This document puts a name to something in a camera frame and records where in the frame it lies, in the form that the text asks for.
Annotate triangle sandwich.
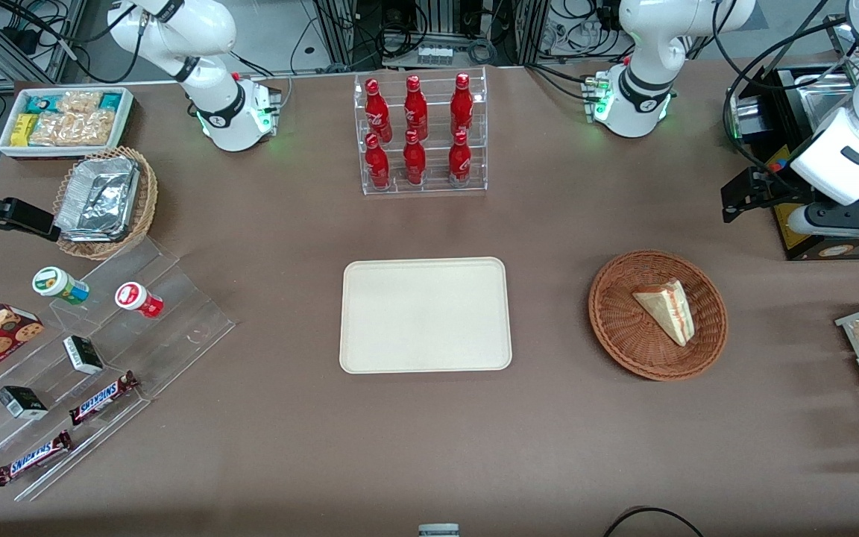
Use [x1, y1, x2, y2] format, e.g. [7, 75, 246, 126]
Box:
[632, 278, 696, 348]

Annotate light wicker basket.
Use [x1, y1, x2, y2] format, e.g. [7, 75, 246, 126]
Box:
[52, 146, 160, 261]

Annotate brown wicker basket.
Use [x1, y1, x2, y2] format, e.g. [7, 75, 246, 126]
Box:
[588, 249, 729, 383]

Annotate beige plastic tray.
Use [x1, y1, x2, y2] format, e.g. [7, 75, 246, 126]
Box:
[339, 257, 513, 374]

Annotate green lid snack cup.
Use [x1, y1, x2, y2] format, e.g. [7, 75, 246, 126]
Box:
[32, 266, 90, 306]

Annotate white rectangular snack box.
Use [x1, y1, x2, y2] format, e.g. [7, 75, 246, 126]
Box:
[0, 87, 135, 160]

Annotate stacked aluminium foil containers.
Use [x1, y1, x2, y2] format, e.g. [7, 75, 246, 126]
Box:
[54, 155, 141, 243]

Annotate steel warmer pan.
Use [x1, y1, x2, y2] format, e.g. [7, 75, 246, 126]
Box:
[801, 73, 859, 129]

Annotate yellow snack packet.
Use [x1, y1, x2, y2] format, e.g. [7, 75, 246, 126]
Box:
[10, 113, 38, 148]

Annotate large clear cracker bag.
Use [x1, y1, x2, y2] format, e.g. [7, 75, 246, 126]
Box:
[28, 110, 116, 148]

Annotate black hot food warmer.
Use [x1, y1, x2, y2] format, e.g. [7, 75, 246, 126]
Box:
[726, 63, 859, 261]

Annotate small clear cracker bag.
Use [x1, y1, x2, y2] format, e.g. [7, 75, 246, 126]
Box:
[56, 89, 103, 115]

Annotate red lid snack cup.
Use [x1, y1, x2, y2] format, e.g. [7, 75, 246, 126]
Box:
[114, 281, 165, 319]

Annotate small black white box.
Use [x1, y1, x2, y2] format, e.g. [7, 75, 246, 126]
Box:
[0, 385, 49, 421]
[62, 335, 104, 375]

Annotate clear acrylic stepped display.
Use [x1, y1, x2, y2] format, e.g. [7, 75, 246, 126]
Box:
[0, 237, 238, 503]

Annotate Snickers chocolate bar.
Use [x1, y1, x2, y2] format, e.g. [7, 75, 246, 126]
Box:
[69, 371, 140, 427]
[0, 430, 75, 488]

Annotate red cola bottle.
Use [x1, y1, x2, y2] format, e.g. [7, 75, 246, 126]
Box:
[447, 129, 473, 188]
[402, 129, 428, 186]
[364, 133, 391, 191]
[364, 78, 394, 144]
[403, 75, 430, 142]
[449, 72, 475, 139]

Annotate clear acrylic bottle rack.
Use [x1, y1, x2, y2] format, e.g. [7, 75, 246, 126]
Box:
[353, 66, 488, 197]

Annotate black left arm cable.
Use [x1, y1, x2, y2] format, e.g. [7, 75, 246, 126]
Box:
[713, 0, 859, 176]

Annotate aluminium profile frame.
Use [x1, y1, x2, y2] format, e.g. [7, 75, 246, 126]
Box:
[0, 0, 92, 90]

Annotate black looped cable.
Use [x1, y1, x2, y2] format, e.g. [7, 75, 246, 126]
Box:
[602, 506, 705, 537]

